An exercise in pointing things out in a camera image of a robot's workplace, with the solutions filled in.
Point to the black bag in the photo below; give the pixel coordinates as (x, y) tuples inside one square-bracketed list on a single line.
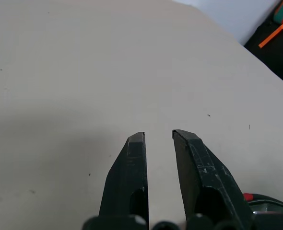
[(275, 57)]

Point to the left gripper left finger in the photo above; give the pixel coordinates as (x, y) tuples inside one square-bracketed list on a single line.
[(127, 177)]

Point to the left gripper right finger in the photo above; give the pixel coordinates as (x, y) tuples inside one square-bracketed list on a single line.
[(203, 177)]

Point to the black paddle cover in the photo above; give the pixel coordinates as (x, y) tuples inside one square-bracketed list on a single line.
[(271, 210)]

